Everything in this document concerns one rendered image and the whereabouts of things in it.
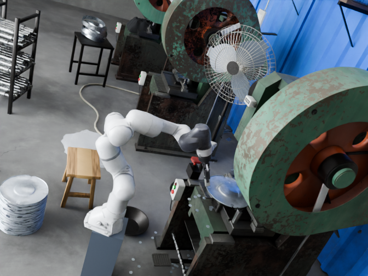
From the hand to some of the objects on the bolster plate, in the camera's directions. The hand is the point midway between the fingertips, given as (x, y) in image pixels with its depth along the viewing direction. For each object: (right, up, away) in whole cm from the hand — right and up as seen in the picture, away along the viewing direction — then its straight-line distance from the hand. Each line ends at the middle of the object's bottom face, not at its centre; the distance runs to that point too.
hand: (207, 180), depth 209 cm
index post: (+15, -23, -6) cm, 28 cm away
